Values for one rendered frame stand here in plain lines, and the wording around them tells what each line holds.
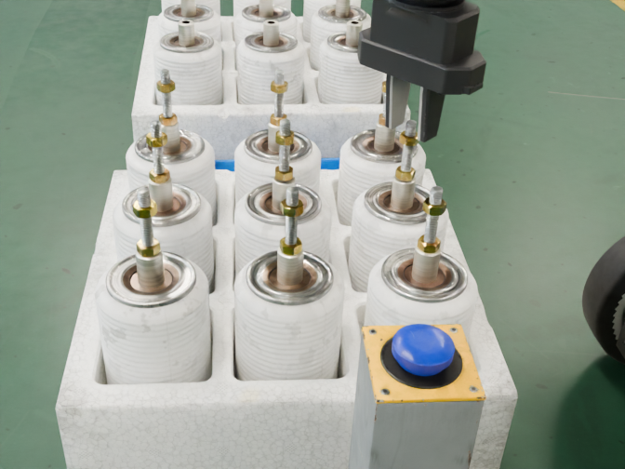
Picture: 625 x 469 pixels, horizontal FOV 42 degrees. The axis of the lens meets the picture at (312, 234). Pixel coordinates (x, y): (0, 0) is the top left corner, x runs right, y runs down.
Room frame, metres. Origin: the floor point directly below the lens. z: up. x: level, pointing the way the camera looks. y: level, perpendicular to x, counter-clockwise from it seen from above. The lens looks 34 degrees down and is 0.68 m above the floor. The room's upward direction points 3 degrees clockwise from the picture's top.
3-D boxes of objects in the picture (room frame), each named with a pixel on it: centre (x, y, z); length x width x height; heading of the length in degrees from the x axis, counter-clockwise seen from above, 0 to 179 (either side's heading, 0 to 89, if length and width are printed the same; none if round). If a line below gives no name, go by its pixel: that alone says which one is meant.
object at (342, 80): (1.11, -0.05, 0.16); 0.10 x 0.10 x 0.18
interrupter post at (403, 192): (0.68, -0.09, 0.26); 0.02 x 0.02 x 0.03
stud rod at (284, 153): (0.67, 0.03, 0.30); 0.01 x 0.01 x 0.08
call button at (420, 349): (0.39, -0.07, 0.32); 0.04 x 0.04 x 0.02
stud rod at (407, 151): (0.68, -0.09, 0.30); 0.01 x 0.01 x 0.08
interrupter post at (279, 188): (0.67, 0.03, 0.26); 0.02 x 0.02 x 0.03
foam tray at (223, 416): (0.67, 0.03, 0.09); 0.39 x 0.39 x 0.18; 6
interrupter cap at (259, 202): (0.67, 0.03, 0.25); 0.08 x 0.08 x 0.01
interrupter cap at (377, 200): (0.68, -0.09, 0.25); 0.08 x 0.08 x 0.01
